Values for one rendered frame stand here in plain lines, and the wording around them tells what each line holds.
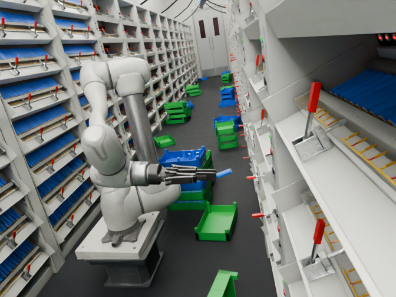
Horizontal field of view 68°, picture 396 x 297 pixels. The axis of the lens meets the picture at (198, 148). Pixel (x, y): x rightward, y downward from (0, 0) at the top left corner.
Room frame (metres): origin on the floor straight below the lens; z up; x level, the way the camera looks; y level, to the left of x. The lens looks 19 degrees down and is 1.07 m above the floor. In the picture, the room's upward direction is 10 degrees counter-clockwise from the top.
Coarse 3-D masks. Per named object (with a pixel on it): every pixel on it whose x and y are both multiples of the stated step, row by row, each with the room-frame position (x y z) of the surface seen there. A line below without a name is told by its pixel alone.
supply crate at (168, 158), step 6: (186, 150) 2.01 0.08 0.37; (198, 150) 1.98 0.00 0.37; (204, 150) 1.95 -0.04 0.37; (162, 156) 1.97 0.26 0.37; (168, 156) 2.03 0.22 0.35; (174, 156) 2.04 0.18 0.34; (180, 156) 2.02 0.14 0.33; (186, 156) 2.01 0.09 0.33; (198, 156) 1.78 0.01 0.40; (204, 156) 1.93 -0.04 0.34; (162, 162) 1.86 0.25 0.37; (168, 162) 1.84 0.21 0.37; (174, 162) 1.83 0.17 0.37; (180, 162) 1.82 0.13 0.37; (186, 162) 1.81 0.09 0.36; (192, 162) 1.79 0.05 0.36; (198, 162) 1.78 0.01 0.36
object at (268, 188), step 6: (258, 156) 1.21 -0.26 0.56; (258, 162) 1.21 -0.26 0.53; (264, 162) 1.20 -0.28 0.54; (264, 168) 1.14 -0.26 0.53; (264, 186) 1.00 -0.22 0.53; (270, 186) 0.97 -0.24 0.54; (270, 192) 0.93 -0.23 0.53; (270, 198) 0.90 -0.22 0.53; (270, 204) 0.86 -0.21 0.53; (270, 210) 0.83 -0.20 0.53; (276, 222) 0.76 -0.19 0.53; (276, 228) 0.73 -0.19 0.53; (276, 234) 0.71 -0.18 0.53; (276, 240) 0.62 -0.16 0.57; (276, 246) 0.62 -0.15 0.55
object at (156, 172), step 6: (150, 168) 0.96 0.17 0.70; (156, 168) 0.95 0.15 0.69; (162, 168) 1.00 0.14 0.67; (150, 174) 0.94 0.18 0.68; (156, 174) 0.94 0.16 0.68; (162, 174) 0.94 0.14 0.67; (168, 174) 0.94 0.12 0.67; (150, 180) 0.94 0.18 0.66; (156, 180) 0.94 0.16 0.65; (162, 180) 0.93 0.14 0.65
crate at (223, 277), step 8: (224, 272) 0.95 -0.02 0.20; (232, 272) 0.94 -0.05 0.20; (216, 280) 0.92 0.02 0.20; (224, 280) 0.91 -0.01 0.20; (232, 280) 0.95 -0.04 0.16; (216, 288) 0.88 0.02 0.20; (224, 288) 0.87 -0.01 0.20; (232, 288) 0.95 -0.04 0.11; (208, 296) 0.85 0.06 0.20; (216, 296) 0.84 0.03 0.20; (224, 296) 0.97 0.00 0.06; (232, 296) 0.95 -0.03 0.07
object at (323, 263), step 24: (288, 192) 0.52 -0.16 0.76; (288, 216) 0.50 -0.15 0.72; (312, 216) 0.45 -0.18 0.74; (312, 240) 0.41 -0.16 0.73; (336, 240) 0.37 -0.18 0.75; (312, 264) 0.34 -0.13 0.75; (336, 264) 0.33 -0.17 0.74; (312, 288) 0.32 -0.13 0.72; (336, 288) 0.30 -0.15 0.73; (360, 288) 0.29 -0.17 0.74
